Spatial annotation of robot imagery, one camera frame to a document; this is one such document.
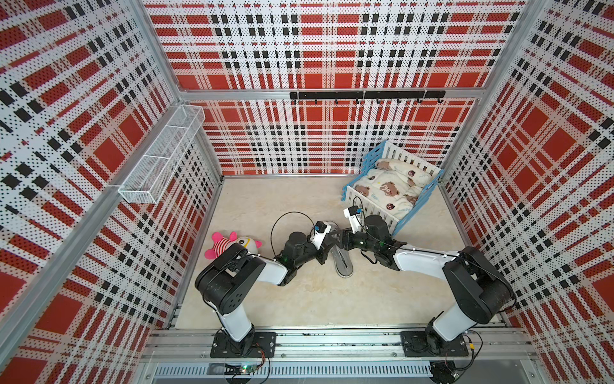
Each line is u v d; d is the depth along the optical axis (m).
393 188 1.02
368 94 0.89
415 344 0.73
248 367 0.69
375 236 0.70
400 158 1.06
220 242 0.91
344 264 0.86
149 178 0.91
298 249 0.71
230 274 0.51
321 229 0.77
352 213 0.78
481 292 0.45
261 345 0.74
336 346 0.75
